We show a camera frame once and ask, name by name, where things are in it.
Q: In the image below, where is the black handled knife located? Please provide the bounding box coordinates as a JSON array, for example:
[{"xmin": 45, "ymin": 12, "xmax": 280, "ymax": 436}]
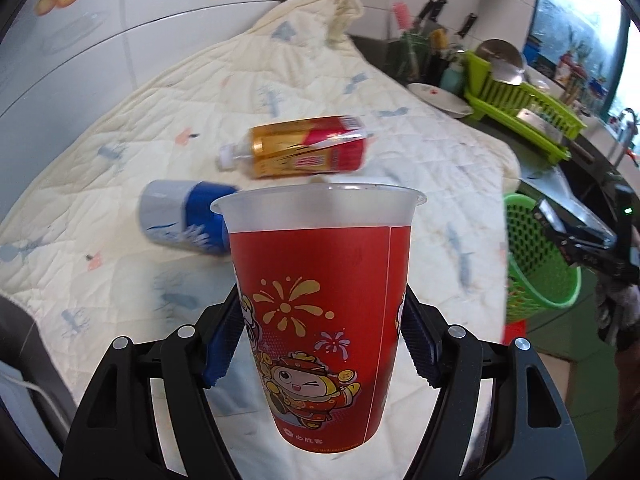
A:
[
  {"xmin": 455, "ymin": 12, "xmax": 478, "ymax": 41},
  {"xmin": 415, "ymin": 0, "xmax": 447, "ymax": 31}
]

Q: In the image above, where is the red plastic stool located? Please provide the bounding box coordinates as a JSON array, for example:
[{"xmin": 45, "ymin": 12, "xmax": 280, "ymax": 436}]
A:
[{"xmin": 502, "ymin": 320, "xmax": 528, "ymax": 346}]

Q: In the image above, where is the green dish rack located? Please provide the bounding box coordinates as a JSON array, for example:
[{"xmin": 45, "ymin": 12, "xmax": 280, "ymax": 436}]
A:
[{"xmin": 462, "ymin": 50, "xmax": 588, "ymax": 163}]

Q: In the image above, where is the green utensil holder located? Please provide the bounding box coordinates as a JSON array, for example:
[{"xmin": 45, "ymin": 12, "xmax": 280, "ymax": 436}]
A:
[{"xmin": 400, "ymin": 32, "xmax": 436, "ymax": 86}]

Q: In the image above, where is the blue and silver can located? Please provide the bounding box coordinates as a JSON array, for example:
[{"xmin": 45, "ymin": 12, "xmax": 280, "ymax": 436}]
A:
[{"xmin": 139, "ymin": 179, "xmax": 238, "ymax": 256}]

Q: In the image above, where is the person's right hand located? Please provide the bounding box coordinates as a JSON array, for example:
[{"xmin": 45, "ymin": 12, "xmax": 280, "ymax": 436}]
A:
[{"xmin": 595, "ymin": 277, "xmax": 640, "ymax": 351}]

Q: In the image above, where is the steel faucet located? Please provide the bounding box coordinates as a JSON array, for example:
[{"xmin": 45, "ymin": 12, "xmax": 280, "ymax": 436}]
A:
[{"xmin": 612, "ymin": 107, "xmax": 640, "ymax": 171}]

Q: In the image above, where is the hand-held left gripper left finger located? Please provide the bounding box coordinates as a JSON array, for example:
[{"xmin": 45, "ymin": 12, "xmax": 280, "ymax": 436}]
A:
[{"xmin": 60, "ymin": 285, "xmax": 251, "ymax": 480}]

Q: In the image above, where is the white bowl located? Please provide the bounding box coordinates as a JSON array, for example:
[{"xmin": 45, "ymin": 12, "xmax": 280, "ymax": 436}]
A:
[{"xmin": 407, "ymin": 82, "xmax": 473, "ymax": 118}]

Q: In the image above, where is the steel bowl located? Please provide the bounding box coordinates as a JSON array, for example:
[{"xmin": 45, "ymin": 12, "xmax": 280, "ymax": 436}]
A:
[{"xmin": 475, "ymin": 39, "xmax": 526, "ymax": 85}]

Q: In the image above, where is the steel sink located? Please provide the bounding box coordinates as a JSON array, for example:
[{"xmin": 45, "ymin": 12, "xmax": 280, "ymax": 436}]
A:
[{"xmin": 565, "ymin": 150, "xmax": 626, "ymax": 201}]

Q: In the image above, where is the steel cleaver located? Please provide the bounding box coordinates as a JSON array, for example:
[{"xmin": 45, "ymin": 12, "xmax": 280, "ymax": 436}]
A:
[{"xmin": 517, "ymin": 107, "xmax": 596, "ymax": 156}]

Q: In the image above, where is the potted plant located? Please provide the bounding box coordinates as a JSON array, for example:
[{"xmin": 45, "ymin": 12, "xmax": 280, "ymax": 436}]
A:
[{"xmin": 552, "ymin": 42, "xmax": 591, "ymax": 86}]

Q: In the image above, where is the green plastic basket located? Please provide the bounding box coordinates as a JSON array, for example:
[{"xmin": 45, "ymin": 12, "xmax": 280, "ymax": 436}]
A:
[{"xmin": 502, "ymin": 192, "xmax": 583, "ymax": 326}]

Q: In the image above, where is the cream quilted blanket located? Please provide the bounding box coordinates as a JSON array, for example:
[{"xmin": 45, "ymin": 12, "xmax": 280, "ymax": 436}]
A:
[{"xmin": 0, "ymin": 0, "xmax": 523, "ymax": 480}]

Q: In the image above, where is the blue container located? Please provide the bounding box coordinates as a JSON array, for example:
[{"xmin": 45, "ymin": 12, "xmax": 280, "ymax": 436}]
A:
[{"xmin": 522, "ymin": 35, "xmax": 543, "ymax": 68}]

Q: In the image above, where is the gold and red drink bottle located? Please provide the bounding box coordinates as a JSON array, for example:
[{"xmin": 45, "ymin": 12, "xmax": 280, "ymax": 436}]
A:
[{"xmin": 216, "ymin": 115, "xmax": 373, "ymax": 180}]

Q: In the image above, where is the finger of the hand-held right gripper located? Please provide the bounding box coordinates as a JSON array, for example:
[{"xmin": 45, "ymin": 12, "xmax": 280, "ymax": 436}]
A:
[
  {"xmin": 547, "ymin": 202, "xmax": 618, "ymax": 243},
  {"xmin": 560, "ymin": 240, "xmax": 640, "ymax": 277}
]

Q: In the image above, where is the red printed plastic cup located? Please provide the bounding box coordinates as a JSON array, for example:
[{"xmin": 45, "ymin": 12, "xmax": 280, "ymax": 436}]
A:
[{"xmin": 210, "ymin": 183, "xmax": 428, "ymax": 447}]

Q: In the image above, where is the teal bottle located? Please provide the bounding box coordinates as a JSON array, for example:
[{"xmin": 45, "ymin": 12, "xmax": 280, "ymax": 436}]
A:
[{"xmin": 440, "ymin": 62, "xmax": 466, "ymax": 96}]

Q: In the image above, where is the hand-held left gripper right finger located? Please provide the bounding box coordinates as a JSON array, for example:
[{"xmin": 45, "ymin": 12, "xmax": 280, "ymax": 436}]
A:
[{"xmin": 400, "ymin": 285, "xmax": 586, "ymax": 480}]

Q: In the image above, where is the white cable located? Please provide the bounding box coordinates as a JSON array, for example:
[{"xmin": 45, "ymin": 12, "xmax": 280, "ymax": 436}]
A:
[{"xmin": 0, "ymin": 375, "xmax": 71, "ymax": 436}]

